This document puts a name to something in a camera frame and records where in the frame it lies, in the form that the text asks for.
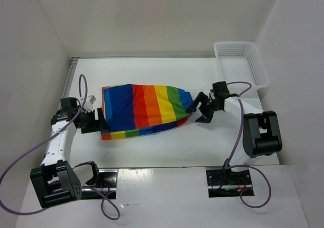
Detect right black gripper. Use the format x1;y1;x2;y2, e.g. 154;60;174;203
186;91;221;124

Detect rainbow striped shorts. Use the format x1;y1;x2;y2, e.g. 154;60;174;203
101;84;193;140

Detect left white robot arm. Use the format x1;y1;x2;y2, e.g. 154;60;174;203
30;95;109;209

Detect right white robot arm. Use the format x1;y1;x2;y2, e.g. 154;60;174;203
186;81;282;184

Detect white plastic basket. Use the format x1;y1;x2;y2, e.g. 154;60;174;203
214;41;270;90

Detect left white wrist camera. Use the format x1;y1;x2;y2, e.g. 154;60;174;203
85;95;96;108

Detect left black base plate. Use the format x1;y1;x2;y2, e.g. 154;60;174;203
81;168;118;200

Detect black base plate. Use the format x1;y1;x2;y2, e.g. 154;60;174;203
81;168;118;200
206;167;254;198

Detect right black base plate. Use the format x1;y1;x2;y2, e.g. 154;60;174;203
206;167;254;198

